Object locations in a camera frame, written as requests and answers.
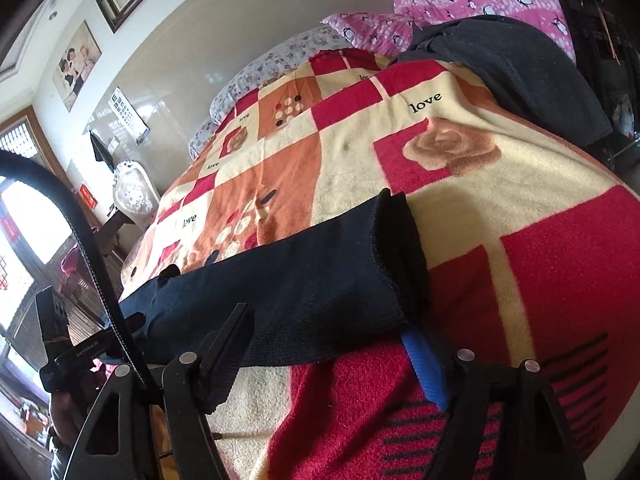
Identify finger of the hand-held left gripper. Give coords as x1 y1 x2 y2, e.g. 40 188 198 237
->
117 310 162 357

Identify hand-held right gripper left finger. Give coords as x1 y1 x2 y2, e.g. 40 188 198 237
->
70 302 255 480

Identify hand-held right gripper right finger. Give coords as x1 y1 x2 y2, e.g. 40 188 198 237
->
401 331 587 480

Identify black pants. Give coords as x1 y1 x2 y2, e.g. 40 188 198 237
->
97 187 432 368

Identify person's left hand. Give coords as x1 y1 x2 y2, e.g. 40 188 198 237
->
47 387 88 443

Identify wooden door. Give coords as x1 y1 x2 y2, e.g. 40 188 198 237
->
0 107 123 411

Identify white ornate chair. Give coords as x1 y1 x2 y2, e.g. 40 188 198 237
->
97 160 162 256

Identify patchwork rose print blanket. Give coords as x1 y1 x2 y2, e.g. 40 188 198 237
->
119 50 640 480

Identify dark hanging cloth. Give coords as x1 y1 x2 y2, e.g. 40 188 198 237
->
89 130 117 173

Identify floral grey pillow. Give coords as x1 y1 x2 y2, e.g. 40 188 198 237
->
188 26 351 162

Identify dark grey cloth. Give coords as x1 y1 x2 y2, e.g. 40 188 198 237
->
387 16 615 153

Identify pink penguin print blanket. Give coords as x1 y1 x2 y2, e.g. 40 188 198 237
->
320 0 578 66

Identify black ribbed cable sleeve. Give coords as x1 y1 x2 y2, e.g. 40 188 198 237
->
0 150 152 393

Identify wall calendar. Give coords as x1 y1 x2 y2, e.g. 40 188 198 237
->
111 87 151 146

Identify wall poster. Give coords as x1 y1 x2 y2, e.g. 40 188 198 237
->
52 20 103 113

